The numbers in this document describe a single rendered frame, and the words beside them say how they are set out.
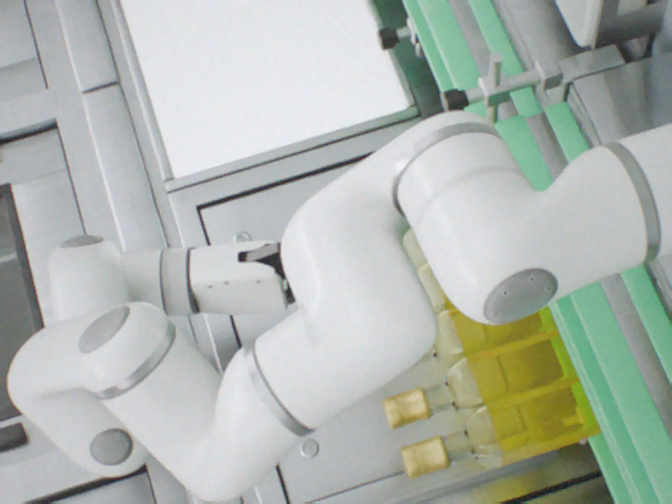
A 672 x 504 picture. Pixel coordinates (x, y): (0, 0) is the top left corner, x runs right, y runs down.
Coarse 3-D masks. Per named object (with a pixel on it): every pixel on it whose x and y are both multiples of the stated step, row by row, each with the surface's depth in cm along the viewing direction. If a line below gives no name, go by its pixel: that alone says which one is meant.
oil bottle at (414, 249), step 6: (408, 234) 149; (414, 234) 148; (408, 240) 148; (414, 240) 148; (408, 246) 148; (414, 246) 148; (420, 246) 148; (408, 252) 148; (414, 252) 148; (420, 252) 147; (414, 258) 148; (420, 258) 148; (414, 264) 149; (420, 264) 149
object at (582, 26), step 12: (564, 0) 149; (576, 0) 149; (588, 0) 140; (600, 0) 141; (564, 12) 149; (576, 12) 149; (588, 12) 141; (576, 24) 148; (588, 24) 142; (576, 36) 147; (588, 36) 144
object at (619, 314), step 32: (512, 128) 141; (544, 128) 141; (576, 128) 141; (544, 160) 140; (608, 288) 133; (640, 288) 132; (608, 320) 131; (640, 320) 131; (608, 352) 129; (640, 352) 130; (608, 384) 128; (640, 384) 128; (640, 416) 126; (640, 448) 125
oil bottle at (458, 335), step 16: (448, 320) 144; (464, 320) 144; (528, 320) 143; (544, 320) 143; (448, 336) 143; (464, 336) 143; (480, 336) 143; (496, 336) 143; (512, 336) 143; (448, 352) 143; (464, 352) 143
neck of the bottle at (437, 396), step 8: (440, 384) 143; (424, 392) 142; (432, 392) 142; (440, 392) 142; (448, 392) 142; (432, 400) 142; (440, 400) 142; (448, 400) 142; (432, 408) 142; (440, 408) 142; (448, 408) 143
